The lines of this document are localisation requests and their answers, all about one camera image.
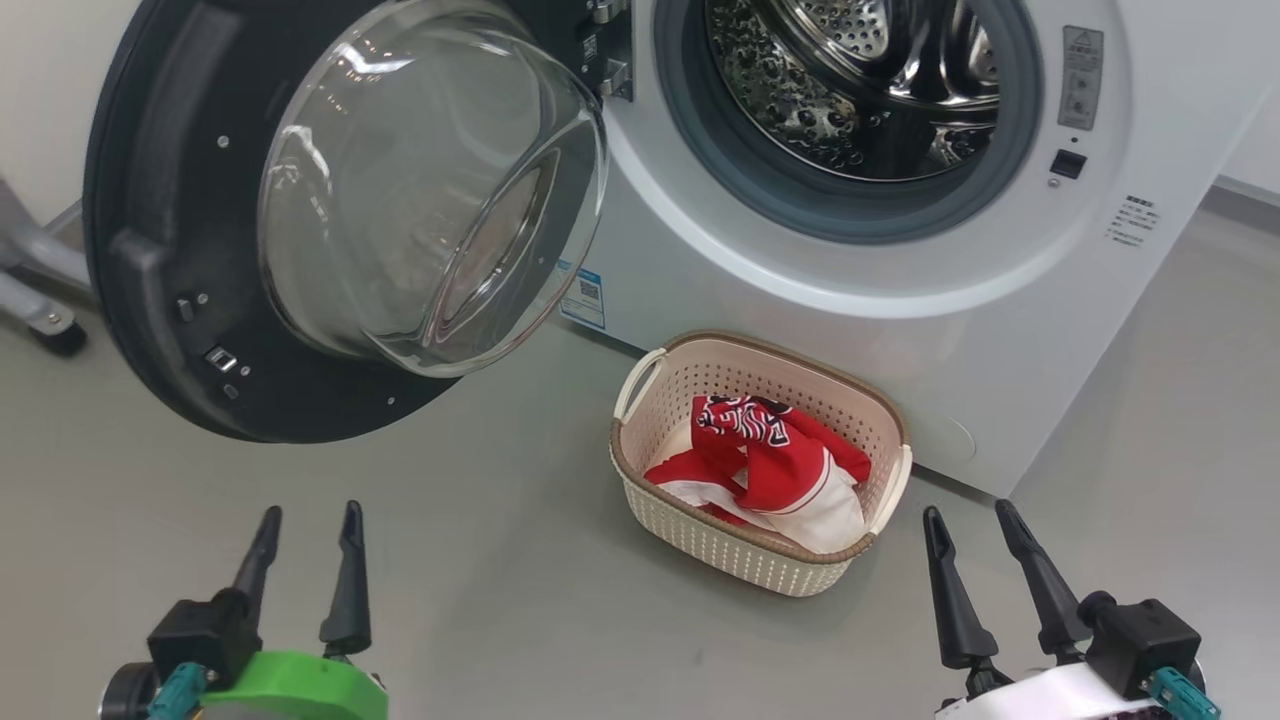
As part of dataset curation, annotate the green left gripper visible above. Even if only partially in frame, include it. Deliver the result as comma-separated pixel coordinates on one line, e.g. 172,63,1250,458
195,500,389,720

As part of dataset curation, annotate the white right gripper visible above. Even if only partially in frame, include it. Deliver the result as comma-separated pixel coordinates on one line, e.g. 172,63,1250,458
921,498,1167,720

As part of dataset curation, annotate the red and white garment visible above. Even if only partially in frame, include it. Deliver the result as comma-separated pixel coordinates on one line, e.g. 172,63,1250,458
645,420,869,556

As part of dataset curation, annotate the red garment with black print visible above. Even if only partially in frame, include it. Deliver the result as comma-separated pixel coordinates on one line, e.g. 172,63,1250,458
690,394,873,513

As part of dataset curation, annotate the black-rimmed glass washer door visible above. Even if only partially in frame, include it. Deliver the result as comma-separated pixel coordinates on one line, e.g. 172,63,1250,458
83,0,611,444

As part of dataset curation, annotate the white front-load washing machine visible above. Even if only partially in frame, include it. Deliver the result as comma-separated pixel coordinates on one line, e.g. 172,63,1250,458
555,0,1280,498

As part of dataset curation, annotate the cream perforated laundry basket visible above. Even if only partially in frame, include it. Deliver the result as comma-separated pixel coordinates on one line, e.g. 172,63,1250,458
609,330,914,599

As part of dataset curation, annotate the left camera cable teal plug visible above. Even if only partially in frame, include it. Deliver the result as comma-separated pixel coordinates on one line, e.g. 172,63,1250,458
147,661,211,720

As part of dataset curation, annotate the camera cable teal plug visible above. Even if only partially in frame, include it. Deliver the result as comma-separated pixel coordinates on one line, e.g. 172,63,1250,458
147,661,211,720
1147,667,1222,720

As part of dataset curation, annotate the right camera cable teal plug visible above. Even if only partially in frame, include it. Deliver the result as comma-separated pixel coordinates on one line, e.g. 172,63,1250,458
1147,667,1222,720

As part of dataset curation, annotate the grey caster foot frame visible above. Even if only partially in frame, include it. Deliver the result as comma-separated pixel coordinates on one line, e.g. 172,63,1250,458
0,175,97,357

